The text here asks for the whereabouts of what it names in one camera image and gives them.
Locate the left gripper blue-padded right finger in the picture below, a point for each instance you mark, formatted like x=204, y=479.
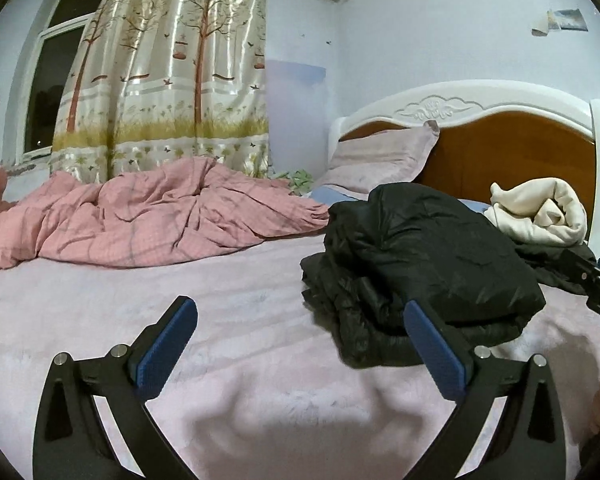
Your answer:
x=529, y=440

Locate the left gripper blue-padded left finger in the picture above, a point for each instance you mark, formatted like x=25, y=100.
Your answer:
x=70, y=440

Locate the black puffer jacket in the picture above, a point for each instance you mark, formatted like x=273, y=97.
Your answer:
x=410, y=242

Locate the cream folded garment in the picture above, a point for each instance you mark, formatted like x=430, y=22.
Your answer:
x=542, y=211

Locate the white and wood headboard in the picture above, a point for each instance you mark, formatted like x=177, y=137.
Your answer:
x=494, y=131

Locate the pink plaid duvet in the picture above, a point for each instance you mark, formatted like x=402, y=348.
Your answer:
x=183, y=211

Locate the beige pillow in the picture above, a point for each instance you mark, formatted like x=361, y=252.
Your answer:
x=398, y=155

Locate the green patterned cloth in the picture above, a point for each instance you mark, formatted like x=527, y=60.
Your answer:
x=299, y=181

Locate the tree print curtain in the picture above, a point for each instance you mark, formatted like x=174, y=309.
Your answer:
x=154, y=81

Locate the window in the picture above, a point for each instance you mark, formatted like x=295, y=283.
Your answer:
x=58, y=45

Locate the wall poster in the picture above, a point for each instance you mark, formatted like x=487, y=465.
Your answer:
x=569, y=20

